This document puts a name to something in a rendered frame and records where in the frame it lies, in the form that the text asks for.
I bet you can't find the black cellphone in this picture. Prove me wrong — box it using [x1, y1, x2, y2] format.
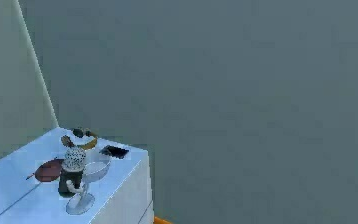
[99, 145, 130, 160]

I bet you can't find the white chest of drawers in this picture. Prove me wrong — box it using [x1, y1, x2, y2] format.
[0, 126, 155, 224]

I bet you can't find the white goblet statue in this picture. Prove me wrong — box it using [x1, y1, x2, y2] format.
[65, 160, 112, 216]

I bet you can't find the black and white speckled statue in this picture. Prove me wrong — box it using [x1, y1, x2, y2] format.
[57, 134, 87, 198]

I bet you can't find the dark red oval plate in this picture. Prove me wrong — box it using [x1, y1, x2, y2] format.
[25, 158, 66, 183]

